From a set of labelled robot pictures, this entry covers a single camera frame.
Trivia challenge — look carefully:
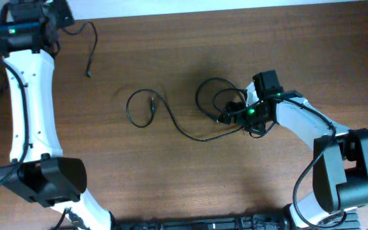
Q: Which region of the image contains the black cable gold plug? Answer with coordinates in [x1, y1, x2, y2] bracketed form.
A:
[61, 20, 98, 78]

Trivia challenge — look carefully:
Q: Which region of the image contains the black usb cable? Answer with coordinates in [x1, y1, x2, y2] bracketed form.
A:
[125, 77, 249, 142]

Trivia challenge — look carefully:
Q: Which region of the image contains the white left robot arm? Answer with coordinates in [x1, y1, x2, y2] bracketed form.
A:
[0, 1, 116, 229]

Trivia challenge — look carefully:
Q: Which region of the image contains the black left arm wire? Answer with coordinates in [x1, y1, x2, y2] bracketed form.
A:
[0, 0, 33, 205]

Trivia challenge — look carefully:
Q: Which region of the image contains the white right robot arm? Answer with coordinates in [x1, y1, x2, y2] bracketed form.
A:
[217, 70, 368, 229]

